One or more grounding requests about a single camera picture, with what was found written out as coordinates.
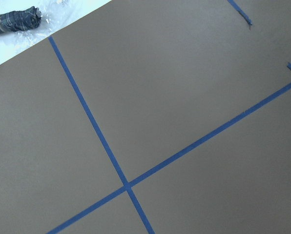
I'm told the brown paper table cover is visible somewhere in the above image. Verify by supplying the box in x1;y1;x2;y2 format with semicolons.
0;0;291;234

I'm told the clear plastic wrap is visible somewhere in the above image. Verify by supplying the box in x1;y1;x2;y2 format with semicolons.
0;0;73;49

